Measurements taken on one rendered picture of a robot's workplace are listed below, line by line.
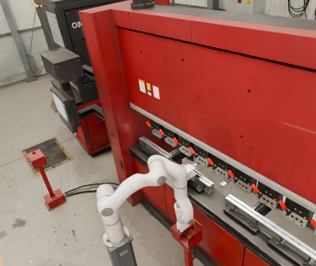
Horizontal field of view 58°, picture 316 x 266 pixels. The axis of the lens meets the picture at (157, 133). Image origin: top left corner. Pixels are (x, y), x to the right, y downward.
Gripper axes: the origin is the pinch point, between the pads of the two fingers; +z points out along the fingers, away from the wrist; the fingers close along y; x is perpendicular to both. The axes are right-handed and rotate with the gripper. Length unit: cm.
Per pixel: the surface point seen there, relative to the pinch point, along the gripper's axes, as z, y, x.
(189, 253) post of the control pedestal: 35.4, -1.7, -2.4
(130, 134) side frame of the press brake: -15, -38, -121
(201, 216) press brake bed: 15.2, -26.6, -9.4
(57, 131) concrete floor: 86, -21, -379
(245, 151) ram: -64, -43, 22
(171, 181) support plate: -14.0, -21.1, -36.1
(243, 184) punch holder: -36, -40, 24
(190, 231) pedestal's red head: 11.4, -7.3, -3.2
